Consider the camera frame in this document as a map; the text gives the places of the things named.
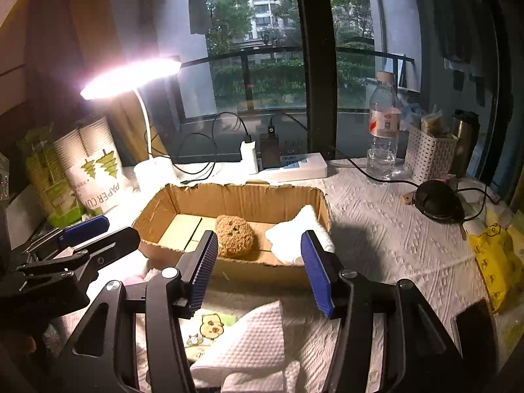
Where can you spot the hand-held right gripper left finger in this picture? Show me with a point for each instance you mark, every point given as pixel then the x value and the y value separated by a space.
pixel 204 270

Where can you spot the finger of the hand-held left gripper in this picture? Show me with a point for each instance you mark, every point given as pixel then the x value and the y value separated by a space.
pixel 84 227
pixel 114 241

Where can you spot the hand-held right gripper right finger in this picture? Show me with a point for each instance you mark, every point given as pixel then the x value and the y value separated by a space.
pixel 315 274

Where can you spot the pink plush toy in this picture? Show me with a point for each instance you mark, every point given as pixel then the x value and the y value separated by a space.
pixel 133 280

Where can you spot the cartoon printed cloth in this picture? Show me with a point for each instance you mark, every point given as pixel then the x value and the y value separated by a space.
pixel 211 327

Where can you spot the cardboard box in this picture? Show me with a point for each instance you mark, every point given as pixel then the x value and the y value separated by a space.
pixel 245 202

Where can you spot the clear plastic packet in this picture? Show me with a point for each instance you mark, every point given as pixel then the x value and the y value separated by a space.
pixel 245 348

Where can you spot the person's left hand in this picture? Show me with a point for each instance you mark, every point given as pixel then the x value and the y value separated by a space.
pixel 25 343

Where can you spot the brown plush toy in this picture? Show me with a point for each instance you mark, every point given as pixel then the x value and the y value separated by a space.
pixel 234 235

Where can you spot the white folded towel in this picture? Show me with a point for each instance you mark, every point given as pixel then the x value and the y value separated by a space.
pixel 294 233

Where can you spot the green patterned carton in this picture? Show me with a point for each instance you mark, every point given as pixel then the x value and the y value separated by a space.
pixel 45 180

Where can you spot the paper cup pack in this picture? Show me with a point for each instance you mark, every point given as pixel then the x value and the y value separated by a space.
pixel 90 159

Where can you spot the white embossed table cover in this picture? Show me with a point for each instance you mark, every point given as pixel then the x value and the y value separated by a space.
pixel 389 254

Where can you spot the white desk lamp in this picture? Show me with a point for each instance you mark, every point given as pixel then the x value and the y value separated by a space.
pixel 155 172

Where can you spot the white power strip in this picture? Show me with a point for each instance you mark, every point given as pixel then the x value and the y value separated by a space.
pixel 299 168

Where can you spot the small wooden block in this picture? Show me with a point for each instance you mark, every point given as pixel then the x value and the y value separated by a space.
pixel 408 198

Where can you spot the white charger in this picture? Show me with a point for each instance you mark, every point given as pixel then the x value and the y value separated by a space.
pixel 249 153

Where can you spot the black charger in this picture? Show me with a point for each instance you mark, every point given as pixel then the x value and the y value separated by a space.
pixel 270 151

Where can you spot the black computer mouse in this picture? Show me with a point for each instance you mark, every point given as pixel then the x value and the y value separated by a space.
pixel 438 202

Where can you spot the clear water bottle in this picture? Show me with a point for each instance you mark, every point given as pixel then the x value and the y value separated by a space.
pixel 382 131

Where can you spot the white perforated basket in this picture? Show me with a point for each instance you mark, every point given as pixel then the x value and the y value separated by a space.
pixel 430 155

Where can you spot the black phone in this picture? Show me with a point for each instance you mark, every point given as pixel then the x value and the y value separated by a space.
pixel 477 335

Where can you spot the yellow printed packet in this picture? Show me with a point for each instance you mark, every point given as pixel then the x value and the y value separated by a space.
pixel 491 262

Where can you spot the window curtain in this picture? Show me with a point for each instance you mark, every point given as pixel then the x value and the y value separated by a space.
pixel 82 49

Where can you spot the blue plastic bag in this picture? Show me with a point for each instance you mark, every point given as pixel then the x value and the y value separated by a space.
pixel 410 112

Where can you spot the beige packets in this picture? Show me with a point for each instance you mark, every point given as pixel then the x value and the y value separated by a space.
pixel 434 123

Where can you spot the dark thermos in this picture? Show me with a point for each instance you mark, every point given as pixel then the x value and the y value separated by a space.
pixel 464 139

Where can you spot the balcony railing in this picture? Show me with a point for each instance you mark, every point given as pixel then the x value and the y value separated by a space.
pixel 245 55

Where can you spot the hanging dark clothes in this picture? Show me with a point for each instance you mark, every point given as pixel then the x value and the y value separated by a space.
pixel 454 20

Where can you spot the dark window post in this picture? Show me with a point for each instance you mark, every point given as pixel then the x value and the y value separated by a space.
pixel 315 61

